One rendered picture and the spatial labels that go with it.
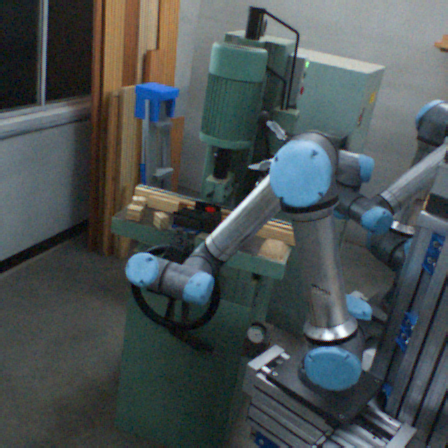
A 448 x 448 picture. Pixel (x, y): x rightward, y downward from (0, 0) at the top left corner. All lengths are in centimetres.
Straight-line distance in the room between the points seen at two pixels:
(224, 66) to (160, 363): 107
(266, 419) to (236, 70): 100
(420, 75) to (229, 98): 244
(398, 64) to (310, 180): 304
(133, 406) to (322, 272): 132
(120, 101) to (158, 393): 171
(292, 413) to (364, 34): 303
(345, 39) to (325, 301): 310
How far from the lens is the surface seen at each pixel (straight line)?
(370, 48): 407
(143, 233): 188
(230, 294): 187
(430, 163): 164
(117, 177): 336
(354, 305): 135
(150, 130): 273
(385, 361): 160
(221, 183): 185
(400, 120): 408
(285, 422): 154
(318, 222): 110
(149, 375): 216
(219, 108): 176
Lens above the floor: 169
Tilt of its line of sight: 23 degrees down
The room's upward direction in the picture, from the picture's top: 10 degrees clockwise
